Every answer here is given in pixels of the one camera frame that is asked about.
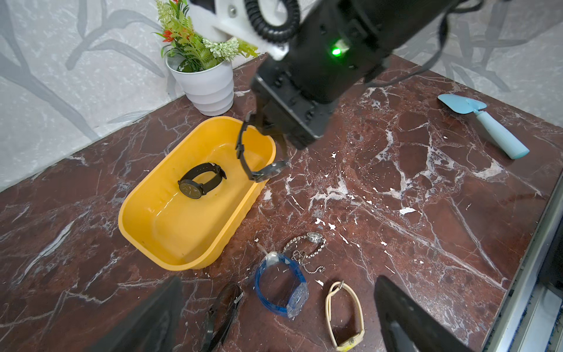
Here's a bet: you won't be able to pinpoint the black chunky watch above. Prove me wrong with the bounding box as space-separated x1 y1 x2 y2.
199 282 244 351

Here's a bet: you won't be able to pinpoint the teal garden trowel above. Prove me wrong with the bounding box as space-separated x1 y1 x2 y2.
438 94 529 160

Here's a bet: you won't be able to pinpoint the aluminium front rail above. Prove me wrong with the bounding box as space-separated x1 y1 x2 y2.
482 177 562 351

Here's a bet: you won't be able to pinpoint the yellow plastic storage box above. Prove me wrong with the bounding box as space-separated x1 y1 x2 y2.
118 117 277 271

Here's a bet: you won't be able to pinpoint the beige strap watch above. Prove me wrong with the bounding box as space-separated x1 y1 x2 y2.
324 281 366 351

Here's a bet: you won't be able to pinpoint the thin dark strap watch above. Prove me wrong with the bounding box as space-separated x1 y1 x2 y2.
235 112 290 183

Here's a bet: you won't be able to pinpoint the potted artificial plant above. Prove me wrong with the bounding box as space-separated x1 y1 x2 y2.
156 1 258 117

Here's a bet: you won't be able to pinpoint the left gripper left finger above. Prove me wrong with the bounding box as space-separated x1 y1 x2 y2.
87 277 183 351

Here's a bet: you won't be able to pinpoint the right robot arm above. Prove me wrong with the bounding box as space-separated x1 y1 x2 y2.
189 1 483 150

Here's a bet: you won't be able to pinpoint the blue translucent watch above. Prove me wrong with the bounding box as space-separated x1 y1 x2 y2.
255 252 309 320

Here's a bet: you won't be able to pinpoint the silver chain watch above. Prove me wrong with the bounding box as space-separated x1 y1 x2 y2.
282 232 327 274

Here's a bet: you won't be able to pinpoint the black slim watch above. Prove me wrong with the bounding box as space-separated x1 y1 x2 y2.
177 162 227 199

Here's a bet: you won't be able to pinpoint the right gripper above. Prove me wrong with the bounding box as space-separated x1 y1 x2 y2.
249 1 457 150

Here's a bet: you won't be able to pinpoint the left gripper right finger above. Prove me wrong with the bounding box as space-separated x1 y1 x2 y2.
374 275 470 351

